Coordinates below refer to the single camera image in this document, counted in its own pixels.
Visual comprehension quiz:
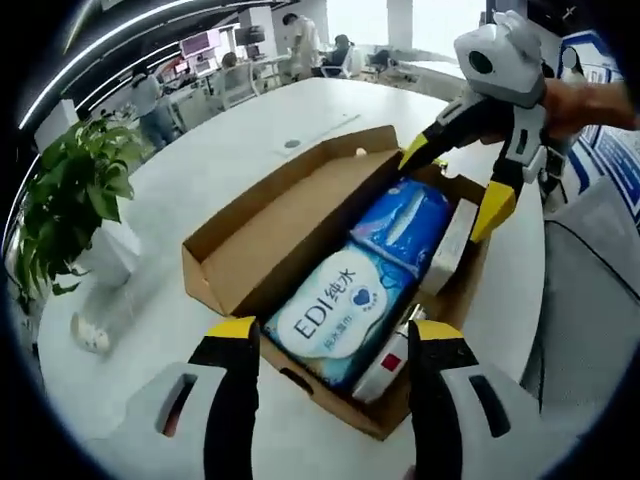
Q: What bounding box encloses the small white carton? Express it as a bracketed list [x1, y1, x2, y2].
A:
[424, 199, 482, 296]

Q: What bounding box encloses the white blue wet wipes pack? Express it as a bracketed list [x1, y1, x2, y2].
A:
[263, 242, 416, 391]

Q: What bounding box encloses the blue soft tissue pack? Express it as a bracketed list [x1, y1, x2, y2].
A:
[349, 179, 451, 274]

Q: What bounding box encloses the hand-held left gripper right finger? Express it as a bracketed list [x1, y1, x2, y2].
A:
[407, 319, 546, 480]

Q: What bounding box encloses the white patterned paper cup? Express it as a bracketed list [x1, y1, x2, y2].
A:
[71, 310, 111, 354]

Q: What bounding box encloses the green potted plant white pot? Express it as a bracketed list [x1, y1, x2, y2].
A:
[14, 117, 146, 306]

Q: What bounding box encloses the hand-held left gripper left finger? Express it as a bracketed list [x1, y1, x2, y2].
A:
[124, 315, 261, 480]

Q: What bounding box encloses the white office chair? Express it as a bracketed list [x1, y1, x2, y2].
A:
[212, 64, 259, 109]

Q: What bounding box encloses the person's right hand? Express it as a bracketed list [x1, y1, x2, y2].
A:
[542, 77, 640, 141]

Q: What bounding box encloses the brown cardboard shoe box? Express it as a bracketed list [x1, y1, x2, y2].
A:
[181, 124, 494, 442]

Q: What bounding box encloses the grey mesh office chair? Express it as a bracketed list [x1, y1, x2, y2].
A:
[519, 219, 640, 441]

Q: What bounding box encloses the monitor with pink screen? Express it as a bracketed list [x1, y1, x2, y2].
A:
[179, 32, 221, 54]

